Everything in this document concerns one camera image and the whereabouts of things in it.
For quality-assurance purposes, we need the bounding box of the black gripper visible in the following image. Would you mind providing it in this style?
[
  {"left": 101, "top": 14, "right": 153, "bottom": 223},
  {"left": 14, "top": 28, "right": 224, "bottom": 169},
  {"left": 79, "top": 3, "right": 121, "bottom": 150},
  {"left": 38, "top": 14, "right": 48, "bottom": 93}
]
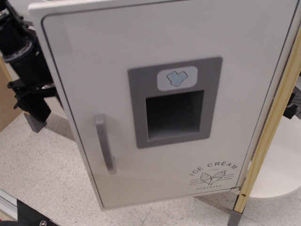
[{"left": 7, "top": 53, "right": 58, "bottom": 122}]

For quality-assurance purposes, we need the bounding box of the grey fridge door handle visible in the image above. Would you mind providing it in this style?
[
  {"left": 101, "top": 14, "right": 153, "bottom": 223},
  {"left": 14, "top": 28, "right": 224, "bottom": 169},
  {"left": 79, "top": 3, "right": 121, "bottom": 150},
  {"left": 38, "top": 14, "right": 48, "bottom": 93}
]
[{"left": 95, "top": 113, "right": 117, "bottom": 175}]

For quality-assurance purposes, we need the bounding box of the white toy fridge door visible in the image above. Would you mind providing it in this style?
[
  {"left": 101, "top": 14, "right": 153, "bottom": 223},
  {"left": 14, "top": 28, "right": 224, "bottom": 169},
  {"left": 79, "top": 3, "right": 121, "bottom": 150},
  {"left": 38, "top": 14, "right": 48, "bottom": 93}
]
[{"left": 29, "top": 0, "right": 301, "bottom": 210}]

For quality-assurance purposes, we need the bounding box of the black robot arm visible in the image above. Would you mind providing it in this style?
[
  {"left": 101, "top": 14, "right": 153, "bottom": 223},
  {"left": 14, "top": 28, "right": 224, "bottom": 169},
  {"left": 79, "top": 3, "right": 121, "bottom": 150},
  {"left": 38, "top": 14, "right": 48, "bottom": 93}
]
[{"left": 0, "top": 0, "right": 58, "bottom": 122}]

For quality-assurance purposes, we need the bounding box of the wooden side panel left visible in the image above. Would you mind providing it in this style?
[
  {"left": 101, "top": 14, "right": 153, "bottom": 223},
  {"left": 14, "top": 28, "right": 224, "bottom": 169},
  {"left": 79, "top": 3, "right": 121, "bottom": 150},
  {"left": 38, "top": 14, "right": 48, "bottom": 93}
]
[{"left": 0, "top": 59, "right": 21, "bottom": 131}]

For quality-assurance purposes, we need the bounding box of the white oven door with window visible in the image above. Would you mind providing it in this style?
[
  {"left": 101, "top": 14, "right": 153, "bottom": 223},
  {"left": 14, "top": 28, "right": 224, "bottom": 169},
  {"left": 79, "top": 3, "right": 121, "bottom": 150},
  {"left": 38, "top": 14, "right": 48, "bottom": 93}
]
[{"left": 0, "top": 51, "right": 71, "bottom": 121}]

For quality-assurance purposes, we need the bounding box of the grey ice dispenser panel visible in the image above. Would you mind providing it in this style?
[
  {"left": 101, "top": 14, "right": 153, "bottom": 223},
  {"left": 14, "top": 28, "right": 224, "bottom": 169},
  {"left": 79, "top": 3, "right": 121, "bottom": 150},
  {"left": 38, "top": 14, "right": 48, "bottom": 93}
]
[{"left": 128, "top": 56, "right": 223, "bottom": 148}]

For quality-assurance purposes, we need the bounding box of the grey right foot cap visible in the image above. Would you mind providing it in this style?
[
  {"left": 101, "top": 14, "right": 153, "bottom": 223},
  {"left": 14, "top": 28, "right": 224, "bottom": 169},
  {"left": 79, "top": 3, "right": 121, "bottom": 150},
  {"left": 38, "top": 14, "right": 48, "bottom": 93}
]
[{"left": 227, "top": 210, "right": 242, "bottom": 226}]

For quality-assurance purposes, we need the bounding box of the white toy kitchen cabinet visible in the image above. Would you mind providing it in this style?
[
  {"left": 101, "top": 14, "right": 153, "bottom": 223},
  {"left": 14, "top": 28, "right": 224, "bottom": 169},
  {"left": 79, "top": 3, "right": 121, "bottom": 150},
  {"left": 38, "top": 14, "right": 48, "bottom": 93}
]
[{"left": 240, "top": 1, "right": 301, "bottom": 189}]

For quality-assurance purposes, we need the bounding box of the white round table base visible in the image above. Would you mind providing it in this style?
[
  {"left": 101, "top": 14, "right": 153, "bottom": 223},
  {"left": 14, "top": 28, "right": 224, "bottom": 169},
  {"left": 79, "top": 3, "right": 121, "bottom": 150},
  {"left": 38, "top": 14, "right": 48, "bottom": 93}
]
[{"left": 249, "top": 116, "right": 301, "bottom": 200}]

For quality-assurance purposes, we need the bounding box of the black clamp at right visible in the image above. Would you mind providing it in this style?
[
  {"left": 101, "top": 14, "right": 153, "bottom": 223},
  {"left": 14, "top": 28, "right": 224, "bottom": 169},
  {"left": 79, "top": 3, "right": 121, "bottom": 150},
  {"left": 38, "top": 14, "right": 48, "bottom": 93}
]
[{"left": 283, "top": 86, "right": 301, "bottom": 119}]

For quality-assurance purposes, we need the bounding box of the aluminium rail profile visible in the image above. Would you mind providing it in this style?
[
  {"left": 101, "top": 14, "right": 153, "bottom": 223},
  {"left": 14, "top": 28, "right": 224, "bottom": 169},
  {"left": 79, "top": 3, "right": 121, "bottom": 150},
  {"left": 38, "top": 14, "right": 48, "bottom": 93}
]
[{"left": 0, "top": 189, "right": 18, "bottom": 220}]

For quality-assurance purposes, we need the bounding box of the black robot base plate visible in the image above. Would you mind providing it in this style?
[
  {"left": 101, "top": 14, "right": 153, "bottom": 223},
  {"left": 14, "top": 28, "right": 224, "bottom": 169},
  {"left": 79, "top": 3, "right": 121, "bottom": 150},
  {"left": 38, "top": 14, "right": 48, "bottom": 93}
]
[{"left": 17, "top": 199, "right": 58, "bottom": 226}]

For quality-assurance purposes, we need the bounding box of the light wooden corner post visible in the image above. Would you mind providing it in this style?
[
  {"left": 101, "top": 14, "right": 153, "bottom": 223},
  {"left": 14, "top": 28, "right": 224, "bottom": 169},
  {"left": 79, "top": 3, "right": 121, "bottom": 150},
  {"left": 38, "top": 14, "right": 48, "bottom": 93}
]
[{"left": 234, "top": 30, "right": 301, "bottom": 214}]

